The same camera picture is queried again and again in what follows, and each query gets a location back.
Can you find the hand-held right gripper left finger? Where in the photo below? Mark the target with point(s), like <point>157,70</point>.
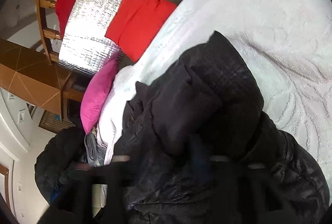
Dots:
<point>116,182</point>

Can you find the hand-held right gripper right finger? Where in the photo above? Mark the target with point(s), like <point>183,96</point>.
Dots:
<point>202,161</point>

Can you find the black puffer jacket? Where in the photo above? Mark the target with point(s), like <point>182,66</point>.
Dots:
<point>207,83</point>

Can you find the grey folded clothes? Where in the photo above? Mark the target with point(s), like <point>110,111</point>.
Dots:
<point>90,146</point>

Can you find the black puffy garment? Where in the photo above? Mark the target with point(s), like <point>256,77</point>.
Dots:
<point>57,151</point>

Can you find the pink pillow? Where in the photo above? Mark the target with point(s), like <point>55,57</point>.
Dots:
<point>96,99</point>

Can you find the brown cabinet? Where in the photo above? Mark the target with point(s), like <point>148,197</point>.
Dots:
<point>26,76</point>

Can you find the red pillow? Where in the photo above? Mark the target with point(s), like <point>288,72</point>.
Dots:
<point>140,21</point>

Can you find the white embossed blanket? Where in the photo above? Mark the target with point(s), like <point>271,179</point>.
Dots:
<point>259,19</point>

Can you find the wooden headboard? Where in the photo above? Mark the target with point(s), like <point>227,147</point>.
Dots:
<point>41,19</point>

